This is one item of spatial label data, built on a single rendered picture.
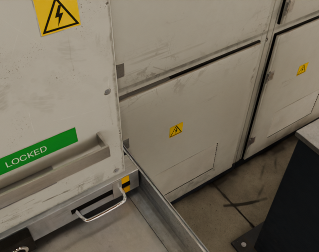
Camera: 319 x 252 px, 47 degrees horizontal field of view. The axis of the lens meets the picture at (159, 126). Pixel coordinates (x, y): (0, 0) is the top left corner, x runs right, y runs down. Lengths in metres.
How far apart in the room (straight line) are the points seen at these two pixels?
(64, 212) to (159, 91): 0.58
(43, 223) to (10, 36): 0.39
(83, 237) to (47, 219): 0.09
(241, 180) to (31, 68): 1.56
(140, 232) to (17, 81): 0.41
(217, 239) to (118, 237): 1.02
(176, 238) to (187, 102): 0.65
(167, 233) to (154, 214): 0.05
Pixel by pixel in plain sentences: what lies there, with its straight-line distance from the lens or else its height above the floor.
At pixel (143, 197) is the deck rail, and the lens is 0.83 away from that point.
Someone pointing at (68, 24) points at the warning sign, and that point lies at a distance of 0.52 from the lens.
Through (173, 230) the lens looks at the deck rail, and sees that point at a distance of 0.78.
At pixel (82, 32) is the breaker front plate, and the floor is 1.27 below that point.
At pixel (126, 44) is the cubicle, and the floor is 0.99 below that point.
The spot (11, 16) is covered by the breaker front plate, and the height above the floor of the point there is 1.32.
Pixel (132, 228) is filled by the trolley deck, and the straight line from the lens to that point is 0.80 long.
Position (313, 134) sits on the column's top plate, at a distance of 1.19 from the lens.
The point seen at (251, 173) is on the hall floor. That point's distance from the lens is 2.01.
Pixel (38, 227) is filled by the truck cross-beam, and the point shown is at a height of 0.90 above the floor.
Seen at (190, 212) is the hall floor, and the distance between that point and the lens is 1.82.
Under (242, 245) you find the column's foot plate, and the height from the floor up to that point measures 0.02.
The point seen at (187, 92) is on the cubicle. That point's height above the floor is 0.72.
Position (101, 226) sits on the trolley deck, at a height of 0.85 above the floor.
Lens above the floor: 1.54
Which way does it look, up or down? 45 degrees down
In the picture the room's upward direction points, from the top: 1 degrees clockwise
